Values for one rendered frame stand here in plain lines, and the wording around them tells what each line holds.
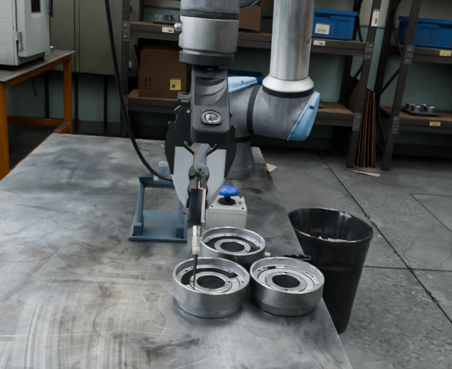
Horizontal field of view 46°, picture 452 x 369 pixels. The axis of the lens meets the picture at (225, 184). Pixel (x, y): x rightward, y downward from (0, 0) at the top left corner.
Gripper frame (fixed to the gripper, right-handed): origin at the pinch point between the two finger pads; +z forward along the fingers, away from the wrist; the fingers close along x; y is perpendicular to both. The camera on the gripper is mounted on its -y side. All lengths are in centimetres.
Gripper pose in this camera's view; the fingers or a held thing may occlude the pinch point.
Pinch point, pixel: (196, 200)
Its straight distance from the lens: 74.2
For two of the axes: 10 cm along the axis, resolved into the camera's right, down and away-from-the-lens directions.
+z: -0.8, 9.4, 3.2
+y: -0.6, -3.3, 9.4
